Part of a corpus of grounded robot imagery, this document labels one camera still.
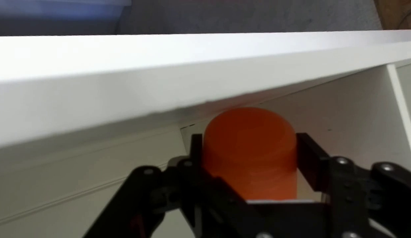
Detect white shelf cabinet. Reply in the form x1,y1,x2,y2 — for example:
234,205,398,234
0,30,411,238

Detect orange plastic cup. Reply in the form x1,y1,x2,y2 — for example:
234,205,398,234
202,106,300,203

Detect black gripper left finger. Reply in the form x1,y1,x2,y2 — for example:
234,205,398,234
84,133,225,238

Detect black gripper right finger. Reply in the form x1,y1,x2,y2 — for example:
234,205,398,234
296,131,411,238

